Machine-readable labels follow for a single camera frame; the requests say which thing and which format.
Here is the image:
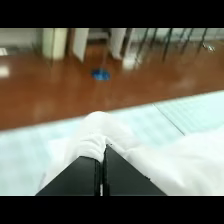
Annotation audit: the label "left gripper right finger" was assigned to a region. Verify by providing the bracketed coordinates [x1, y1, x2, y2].
[101, 143, 167, 197]

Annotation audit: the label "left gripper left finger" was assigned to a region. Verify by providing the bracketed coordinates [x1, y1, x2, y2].
[35, 155, 102, 197]

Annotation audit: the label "white shirt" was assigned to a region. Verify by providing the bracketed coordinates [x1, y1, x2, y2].
[39, 111, 224, 197]

